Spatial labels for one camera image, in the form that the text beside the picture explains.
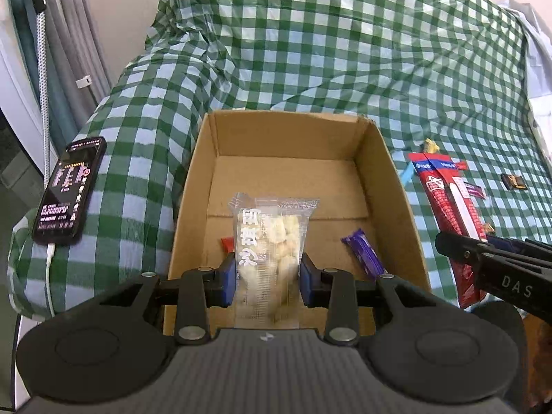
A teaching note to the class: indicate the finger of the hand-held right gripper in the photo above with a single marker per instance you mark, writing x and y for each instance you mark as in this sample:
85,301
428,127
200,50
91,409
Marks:
522,246
461,248

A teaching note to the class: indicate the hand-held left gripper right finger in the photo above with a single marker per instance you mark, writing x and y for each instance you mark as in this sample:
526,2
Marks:
308,280

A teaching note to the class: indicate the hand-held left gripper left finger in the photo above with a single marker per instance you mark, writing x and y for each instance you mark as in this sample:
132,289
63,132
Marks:
228,278

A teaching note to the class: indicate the long red snack packet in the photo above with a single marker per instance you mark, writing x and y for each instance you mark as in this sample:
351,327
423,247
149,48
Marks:
435,198
463,207

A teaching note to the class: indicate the clear nougat snack packet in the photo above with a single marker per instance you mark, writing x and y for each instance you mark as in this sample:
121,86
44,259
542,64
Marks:
267,246

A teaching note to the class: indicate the light blue snack packet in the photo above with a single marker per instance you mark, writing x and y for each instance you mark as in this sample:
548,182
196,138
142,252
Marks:
406,173

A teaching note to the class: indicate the brown cardboard box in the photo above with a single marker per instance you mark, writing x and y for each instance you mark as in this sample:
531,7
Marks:
280,181

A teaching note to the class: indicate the gold candy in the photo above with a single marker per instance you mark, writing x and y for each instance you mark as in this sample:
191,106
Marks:
432,145

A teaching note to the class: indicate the small red snack packet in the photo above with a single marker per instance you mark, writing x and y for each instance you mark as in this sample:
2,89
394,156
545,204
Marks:
227,245

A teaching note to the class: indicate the small purple packet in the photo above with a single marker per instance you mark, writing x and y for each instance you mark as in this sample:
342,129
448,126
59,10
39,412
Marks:
476,190

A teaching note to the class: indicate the purple candy bar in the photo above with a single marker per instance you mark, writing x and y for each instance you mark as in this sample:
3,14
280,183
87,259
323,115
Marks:
362,252

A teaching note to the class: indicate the dark brown square packet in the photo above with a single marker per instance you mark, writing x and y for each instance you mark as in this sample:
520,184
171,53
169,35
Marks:
514,182

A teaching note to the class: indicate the white bed sheet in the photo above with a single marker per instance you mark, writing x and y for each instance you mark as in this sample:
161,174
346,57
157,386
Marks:
541,73

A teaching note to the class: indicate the black smartphone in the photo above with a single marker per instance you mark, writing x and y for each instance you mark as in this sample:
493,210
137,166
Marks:
64,189

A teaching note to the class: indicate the green checked blanket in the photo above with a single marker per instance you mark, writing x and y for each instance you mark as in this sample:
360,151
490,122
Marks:
323,51

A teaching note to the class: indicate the white plastic clip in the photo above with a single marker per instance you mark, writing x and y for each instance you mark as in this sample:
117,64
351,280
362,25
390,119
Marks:
83,81

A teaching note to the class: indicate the grey curtain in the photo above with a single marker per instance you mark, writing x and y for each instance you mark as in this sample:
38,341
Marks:
77,30

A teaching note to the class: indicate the teal curtain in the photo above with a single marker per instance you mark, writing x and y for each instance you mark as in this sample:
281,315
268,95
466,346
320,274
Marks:
30,51

